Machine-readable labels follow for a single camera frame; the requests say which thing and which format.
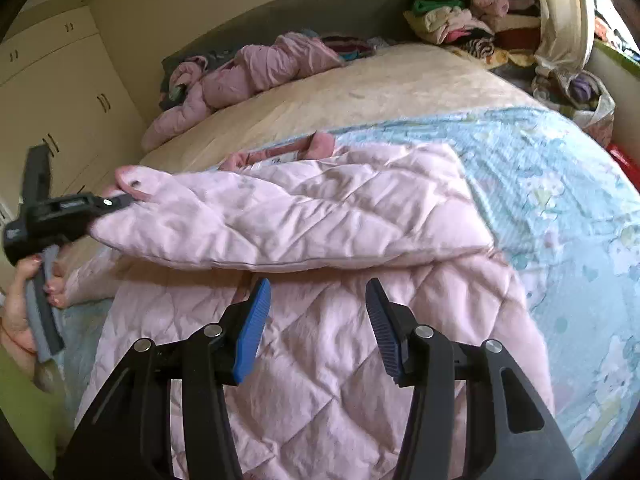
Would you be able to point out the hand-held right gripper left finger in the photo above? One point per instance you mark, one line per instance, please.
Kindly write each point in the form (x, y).
(252, 332)

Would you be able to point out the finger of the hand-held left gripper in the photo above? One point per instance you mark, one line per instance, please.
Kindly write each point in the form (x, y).
(119, 202)

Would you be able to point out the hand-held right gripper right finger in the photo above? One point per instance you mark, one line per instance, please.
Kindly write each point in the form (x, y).
(384, 332)

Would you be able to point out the pink quilted jacket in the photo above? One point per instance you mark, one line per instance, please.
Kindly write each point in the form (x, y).
(320, 220)

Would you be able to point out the person's left forearm green sleeve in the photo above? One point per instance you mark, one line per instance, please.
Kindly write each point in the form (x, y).
(25, 410)

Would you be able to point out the plastic bag of clothes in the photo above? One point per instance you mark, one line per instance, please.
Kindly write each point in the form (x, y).
(580, 95)

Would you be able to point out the pile of folded clothes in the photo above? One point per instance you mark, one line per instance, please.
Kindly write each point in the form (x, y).
(460, 20)

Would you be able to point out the heap of colourful clothes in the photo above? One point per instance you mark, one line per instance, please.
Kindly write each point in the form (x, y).
(617, 37)

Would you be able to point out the person's left hand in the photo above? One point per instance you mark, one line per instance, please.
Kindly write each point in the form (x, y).
(15, 315)

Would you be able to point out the small dark green cloth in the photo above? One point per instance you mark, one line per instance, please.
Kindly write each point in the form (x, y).
(177, 92)

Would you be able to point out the cream wardrobe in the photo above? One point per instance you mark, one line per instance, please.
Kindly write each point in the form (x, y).
(65, 90)

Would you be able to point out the pink puffy comforter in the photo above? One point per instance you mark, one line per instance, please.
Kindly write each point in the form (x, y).
(260, 67)

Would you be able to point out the light blue printed blanket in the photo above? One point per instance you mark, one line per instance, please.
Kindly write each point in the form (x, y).
(550, 185)

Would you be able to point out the bed with cream sheet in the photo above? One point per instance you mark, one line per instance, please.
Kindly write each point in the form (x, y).
(375, 90)

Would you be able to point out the grey padded headboard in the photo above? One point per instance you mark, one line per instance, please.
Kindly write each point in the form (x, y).
(300, 15)

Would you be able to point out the colourful striped cloth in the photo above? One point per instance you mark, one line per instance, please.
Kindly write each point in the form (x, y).
(350, 45)

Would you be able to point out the red object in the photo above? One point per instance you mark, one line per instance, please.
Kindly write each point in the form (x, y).
(625, 162)

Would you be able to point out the cream curtain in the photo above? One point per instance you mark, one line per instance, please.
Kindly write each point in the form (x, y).
(562, 15)

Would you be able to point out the window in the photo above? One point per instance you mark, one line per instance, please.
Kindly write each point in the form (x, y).
(612, 10)

